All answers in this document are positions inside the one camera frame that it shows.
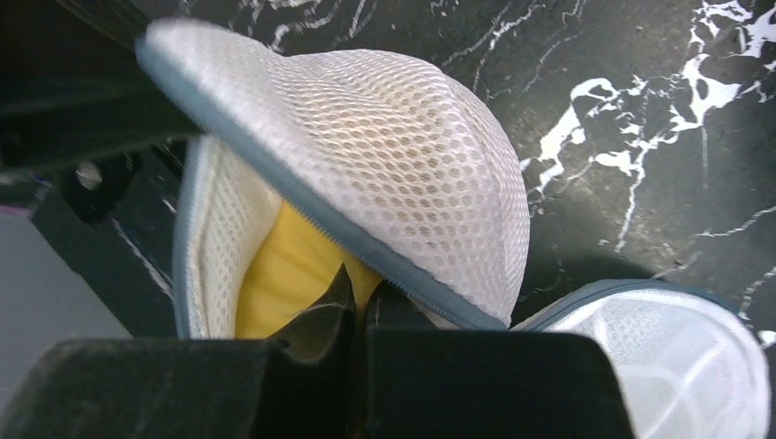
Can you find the yellow bra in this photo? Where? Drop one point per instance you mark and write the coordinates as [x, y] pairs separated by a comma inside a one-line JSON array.
[[293, 268]]

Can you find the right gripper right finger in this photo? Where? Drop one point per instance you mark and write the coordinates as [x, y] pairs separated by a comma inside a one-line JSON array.
[[423, 381]]

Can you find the grey-trim mesh laundry bag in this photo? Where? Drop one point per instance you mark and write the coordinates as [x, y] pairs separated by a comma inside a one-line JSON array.
[[407, 170]]

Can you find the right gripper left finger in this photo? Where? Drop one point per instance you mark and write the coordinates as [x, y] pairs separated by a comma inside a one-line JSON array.
[[292, 384]]

